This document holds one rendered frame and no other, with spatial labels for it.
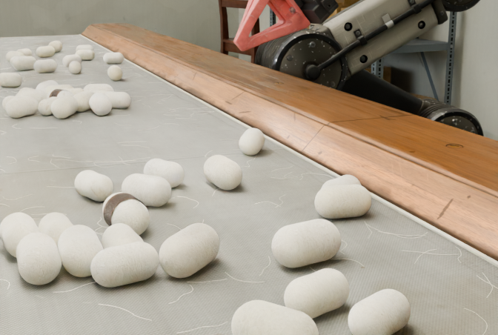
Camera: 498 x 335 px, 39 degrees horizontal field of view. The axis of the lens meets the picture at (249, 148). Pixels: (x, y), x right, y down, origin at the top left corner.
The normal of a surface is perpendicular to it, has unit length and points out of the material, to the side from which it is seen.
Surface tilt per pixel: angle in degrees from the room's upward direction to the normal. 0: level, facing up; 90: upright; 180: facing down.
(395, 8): 90
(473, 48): 90
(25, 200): 0
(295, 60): 89
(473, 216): 45
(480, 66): 90
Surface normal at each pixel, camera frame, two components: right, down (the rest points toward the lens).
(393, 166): -0.66, -0.62
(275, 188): 0.00, -0.97
